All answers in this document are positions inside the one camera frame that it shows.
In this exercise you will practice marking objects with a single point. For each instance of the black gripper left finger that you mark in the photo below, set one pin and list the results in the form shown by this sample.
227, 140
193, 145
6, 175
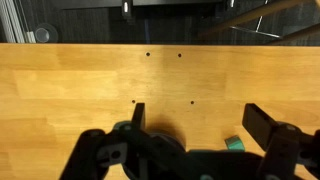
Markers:
96, 151

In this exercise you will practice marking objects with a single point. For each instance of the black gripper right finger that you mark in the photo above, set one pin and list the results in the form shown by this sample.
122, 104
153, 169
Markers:
285, 145

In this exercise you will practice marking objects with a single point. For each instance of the green cube block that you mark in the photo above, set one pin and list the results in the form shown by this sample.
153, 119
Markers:
234, 143

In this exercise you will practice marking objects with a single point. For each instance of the black bowl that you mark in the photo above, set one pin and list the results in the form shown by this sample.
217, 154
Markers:
150, 155

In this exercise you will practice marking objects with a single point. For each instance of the wooden chair legs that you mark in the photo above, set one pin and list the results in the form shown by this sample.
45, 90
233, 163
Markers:
270, 22

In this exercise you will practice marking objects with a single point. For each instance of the clear round floor caster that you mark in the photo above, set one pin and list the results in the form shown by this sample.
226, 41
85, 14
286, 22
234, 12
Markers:
46, 33

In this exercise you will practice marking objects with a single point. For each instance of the black furniture base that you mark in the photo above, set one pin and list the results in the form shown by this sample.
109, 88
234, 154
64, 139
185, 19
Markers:
127, 7

